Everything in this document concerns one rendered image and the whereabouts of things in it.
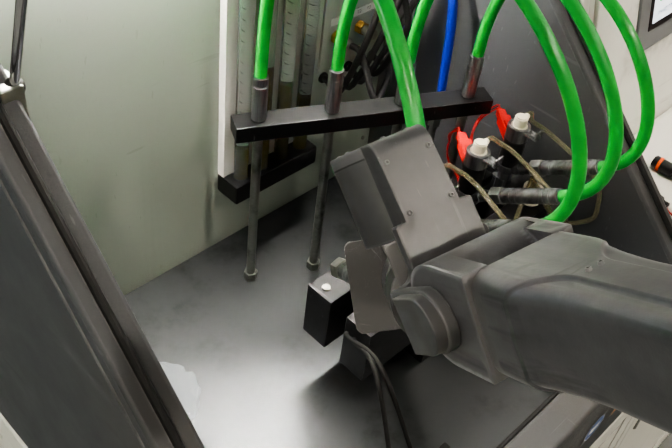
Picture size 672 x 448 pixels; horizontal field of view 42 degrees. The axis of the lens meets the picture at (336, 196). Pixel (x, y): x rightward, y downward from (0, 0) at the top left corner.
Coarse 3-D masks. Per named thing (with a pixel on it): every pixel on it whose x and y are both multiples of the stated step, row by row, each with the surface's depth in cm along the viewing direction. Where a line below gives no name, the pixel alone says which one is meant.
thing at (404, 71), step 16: (272, 0) 88; (384, 0) 63; (272, 16) 90; (384, 16) 62; (384, 32) 63; (400, 32) 62; (256, 48) 93; (400, 48) 62; (256, 64) 95; (400, 64) 62; (256, 80) 96; (400, 80) 62; (416, 80) 62; (400, 96) 62; (416, 96) 62; (416, 112) 61
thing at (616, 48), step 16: (592, 0) 105; (624, 0) 110; (592, 16) 107; (608, 16) 109; (608, 32) 110; (608, 48) 111; (624, 48) 115; (656, 48) 122; (624, 64) 116; (656, 64) 124; (624, 80) 118; (656, 80) 125; (624, 96) 120; (656, 96) 127; (624, 112) 121; (640, 112) 125; (656, 112) 131; (640, 432) 146; (656, 432) 170
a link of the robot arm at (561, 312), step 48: (480, 240) 45; (528, 240) 44; (576, 240) 40; (480, 288) 40; (528, 288) 37; (576, 288) 36; (624, 288) 34; (480, 336) 41; (528, 336) 38; (576, 336) 35; (624, 336) 32; (528, 384) 39; (576, 384) 37; (624, 384) 33
